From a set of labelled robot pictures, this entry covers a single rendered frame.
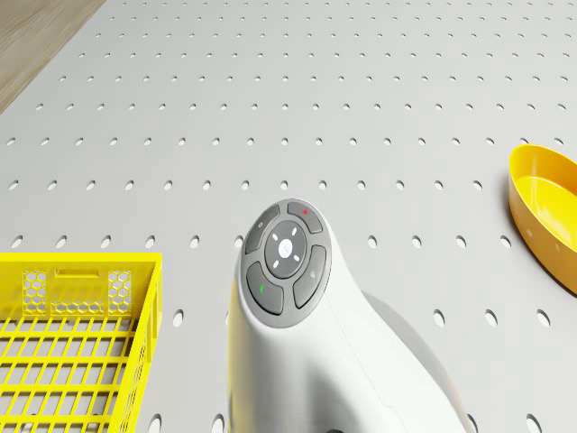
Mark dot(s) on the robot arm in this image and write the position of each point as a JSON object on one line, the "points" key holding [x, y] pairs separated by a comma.
{"points": [[311, 343]]}

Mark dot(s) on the yellow basket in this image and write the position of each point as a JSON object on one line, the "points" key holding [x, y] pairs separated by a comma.
{"points": [[67, 343]]}

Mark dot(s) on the yellow bowl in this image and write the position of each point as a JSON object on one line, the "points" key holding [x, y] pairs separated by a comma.
{"points": [[547, 212]]}

